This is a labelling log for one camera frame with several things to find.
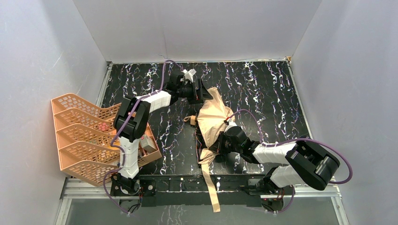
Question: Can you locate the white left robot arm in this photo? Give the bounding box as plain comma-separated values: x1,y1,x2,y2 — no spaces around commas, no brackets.
111,75,213,195

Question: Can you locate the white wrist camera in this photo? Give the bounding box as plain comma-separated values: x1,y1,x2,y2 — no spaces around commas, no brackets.
183,69,196,83
224,117,237,130

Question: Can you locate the grey box in organizer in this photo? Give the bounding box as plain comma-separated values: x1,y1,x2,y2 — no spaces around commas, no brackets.
140,135,158,154

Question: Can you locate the beige and black folding umbrella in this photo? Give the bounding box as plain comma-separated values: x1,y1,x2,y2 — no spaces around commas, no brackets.
183,87,233,213

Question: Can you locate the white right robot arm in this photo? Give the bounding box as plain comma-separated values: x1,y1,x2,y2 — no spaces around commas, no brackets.
209,125,340,193

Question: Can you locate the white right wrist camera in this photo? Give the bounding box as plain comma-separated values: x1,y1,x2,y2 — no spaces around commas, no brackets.
224,117,237,130

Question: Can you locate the aluminium frame rail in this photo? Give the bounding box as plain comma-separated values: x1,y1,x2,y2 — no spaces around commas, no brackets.
60,178,349,225

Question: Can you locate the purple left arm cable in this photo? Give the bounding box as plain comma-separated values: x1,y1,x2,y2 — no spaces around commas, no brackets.
102,60,184,215

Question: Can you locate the orange plastic file organizer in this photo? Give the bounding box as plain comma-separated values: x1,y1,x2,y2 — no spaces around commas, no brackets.
51,93,161,187

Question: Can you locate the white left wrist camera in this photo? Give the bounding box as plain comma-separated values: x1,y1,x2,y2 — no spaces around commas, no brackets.
183,69,196,83

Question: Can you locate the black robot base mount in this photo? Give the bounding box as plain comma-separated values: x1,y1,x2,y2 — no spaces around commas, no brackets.
110,173,285,215

